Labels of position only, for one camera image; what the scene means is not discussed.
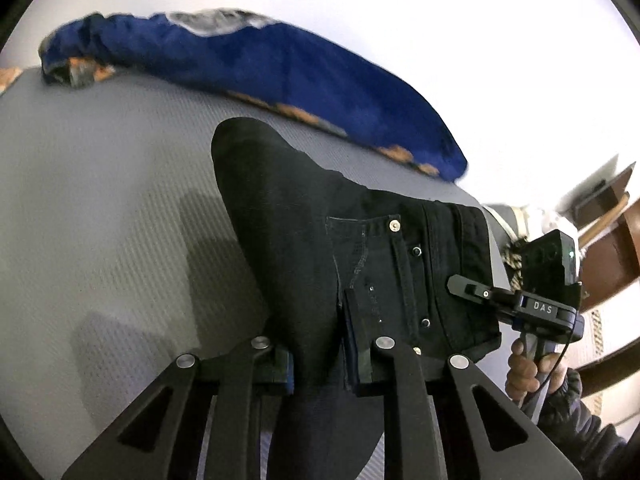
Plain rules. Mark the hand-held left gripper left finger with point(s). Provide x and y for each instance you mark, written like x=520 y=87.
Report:
x=288 y=372

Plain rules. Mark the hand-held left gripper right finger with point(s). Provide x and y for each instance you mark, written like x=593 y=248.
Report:
x=351 y=360

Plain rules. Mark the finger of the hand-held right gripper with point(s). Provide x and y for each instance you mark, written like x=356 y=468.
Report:
x=465 y=287

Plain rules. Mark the black pants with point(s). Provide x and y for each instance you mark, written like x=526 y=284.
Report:
x=300 y=220

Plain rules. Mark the person's right forearm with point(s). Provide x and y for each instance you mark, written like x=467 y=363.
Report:
x=575 y=425

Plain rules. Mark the person's right hand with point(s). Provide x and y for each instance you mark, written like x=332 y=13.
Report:
x=520 y=375

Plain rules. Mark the black cream striped cloth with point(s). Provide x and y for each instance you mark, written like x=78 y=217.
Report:
x=512 y=260

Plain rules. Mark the white printed cloth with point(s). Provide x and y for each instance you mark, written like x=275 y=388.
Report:
x=547 y=220

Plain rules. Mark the brown wooden furniture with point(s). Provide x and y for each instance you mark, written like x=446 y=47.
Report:
x=615 y=260

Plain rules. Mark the grey bed sheet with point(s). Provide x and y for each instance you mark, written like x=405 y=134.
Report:
x=100 y=185

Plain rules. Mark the blue paw print pillow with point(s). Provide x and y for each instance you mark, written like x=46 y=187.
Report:
x=300 y=70

